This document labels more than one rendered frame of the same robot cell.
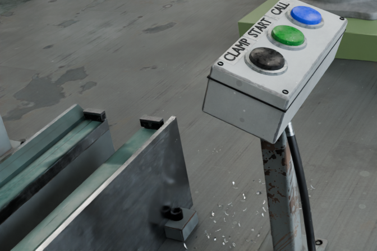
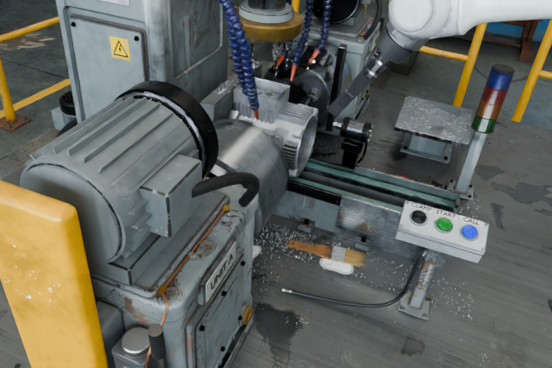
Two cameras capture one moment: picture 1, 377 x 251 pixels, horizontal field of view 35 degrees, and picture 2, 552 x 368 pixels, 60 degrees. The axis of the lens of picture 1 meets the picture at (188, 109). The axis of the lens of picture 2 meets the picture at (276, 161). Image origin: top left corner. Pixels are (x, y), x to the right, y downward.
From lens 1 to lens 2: 0.85 m
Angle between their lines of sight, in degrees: 63
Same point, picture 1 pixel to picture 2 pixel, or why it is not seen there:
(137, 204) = not seen: hidden behind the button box
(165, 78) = not seen: outside the picture
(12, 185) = (398, 188)
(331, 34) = (462, 244)
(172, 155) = not seen: hidden behind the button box
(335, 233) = (435, 324)
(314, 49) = (442, 236)
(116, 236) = (389, 230)
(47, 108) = (511, 200)
